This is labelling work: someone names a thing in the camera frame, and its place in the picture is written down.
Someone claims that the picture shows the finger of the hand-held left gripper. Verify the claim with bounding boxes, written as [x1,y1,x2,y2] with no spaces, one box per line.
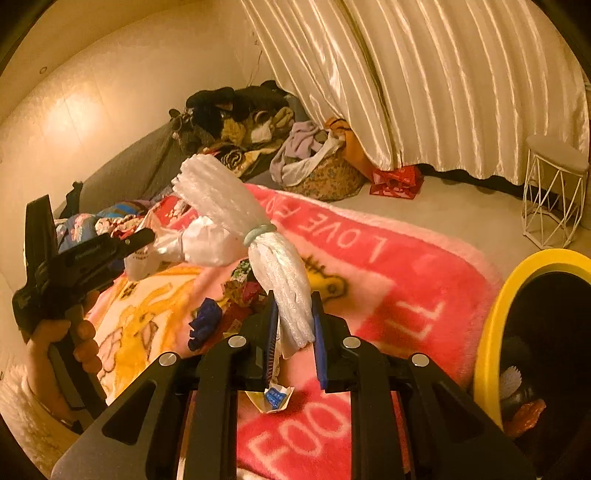
[110,228,156,259]

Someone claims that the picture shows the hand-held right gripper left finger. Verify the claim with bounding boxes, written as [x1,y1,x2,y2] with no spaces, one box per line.
[51,292,281,480]

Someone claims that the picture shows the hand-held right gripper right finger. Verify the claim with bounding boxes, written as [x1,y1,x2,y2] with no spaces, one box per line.
[311,291,539,480]

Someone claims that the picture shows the white foam net sleeve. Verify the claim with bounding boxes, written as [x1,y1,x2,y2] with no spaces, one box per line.
[172,155,320,360]

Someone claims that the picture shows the white plastic bag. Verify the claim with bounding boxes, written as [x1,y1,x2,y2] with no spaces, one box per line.
[124,215,254,281]

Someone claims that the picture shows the yellow-rimmed black bin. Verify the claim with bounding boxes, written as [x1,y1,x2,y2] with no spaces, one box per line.
[473,249,591,440]

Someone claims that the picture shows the person's left hand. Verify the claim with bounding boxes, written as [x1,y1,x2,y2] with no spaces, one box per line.
[25,318,103,422]

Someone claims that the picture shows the colourful crumpled wrappers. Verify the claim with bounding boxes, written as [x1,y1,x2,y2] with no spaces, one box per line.
[221,258,269,334]

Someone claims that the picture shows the white paper carton scrap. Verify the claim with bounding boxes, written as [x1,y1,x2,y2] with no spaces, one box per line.
[244,382,296,415]

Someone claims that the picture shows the blue crumpled wrapper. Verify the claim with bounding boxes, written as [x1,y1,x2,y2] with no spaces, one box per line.
[187,298,225,350]

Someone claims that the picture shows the grey sofa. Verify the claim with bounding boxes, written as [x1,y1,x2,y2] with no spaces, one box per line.
[59,124,278,219]

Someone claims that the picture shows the pink printed blanket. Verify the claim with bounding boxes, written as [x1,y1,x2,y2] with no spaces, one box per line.
[55,185,505,480]

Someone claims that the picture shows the white fluffy cloth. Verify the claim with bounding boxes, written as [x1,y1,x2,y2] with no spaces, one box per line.
[0,364,80,464]

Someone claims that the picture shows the pile of dark clothes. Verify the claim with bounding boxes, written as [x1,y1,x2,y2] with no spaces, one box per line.
[168,80,302,180]

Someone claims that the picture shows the red shopping bag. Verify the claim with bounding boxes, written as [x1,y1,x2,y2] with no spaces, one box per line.
[368,165,424,200]

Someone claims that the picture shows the purple and white clothes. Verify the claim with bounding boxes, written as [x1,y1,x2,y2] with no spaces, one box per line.
[270,121,346,188]

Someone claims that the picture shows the orange bag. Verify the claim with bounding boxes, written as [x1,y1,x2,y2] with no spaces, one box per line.
[323,117,372,168]

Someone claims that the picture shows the orange crumpled wrapper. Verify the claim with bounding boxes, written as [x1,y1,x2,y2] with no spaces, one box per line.
[505,399,546,438]

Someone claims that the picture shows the cream satin curtain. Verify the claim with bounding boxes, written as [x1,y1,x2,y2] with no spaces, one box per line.
[240,0,590,186]

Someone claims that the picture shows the pale green hair tie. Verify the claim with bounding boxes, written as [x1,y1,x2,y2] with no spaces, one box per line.
[244,224,279,246]

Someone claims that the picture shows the white wire-frame stool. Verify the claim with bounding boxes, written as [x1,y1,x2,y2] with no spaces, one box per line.
[521,135,591,248]

